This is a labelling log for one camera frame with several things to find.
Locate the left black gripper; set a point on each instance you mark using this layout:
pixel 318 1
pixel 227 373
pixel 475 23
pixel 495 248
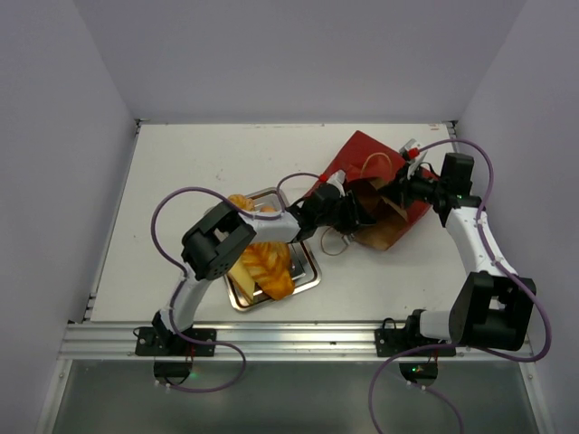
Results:
pixel 355 214

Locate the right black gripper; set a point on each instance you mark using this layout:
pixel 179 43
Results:
pixel 400 190

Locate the red paper bag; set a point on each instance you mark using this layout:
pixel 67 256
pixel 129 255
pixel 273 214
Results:
pixel 369 165

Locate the braided leaf-shaped bread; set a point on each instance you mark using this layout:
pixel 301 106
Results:
pixel 269 265

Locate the round flower bread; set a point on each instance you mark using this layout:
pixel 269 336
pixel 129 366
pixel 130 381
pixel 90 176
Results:
pixel 242 202

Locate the yellow triangular sandwich bread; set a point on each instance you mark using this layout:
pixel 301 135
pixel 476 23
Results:
pixel 243 280

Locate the metal tongs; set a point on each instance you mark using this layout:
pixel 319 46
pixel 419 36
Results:
pixel 347 239

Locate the long bread loaf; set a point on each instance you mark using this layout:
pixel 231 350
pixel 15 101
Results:
pixel 268 209

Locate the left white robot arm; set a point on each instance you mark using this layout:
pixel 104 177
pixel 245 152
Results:
pixel 217 241

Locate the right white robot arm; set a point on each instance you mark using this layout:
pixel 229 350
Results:
pixel 490 310

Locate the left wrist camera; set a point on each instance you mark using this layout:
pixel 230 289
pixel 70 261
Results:
pixel 337 178

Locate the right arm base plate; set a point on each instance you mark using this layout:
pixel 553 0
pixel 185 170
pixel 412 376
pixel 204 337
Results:
pixel 395 337

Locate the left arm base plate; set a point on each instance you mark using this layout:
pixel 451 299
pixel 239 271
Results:
pixel 150 344

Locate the aluminium mounting rail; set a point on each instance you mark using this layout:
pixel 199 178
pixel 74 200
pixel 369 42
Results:
pixel 260 341

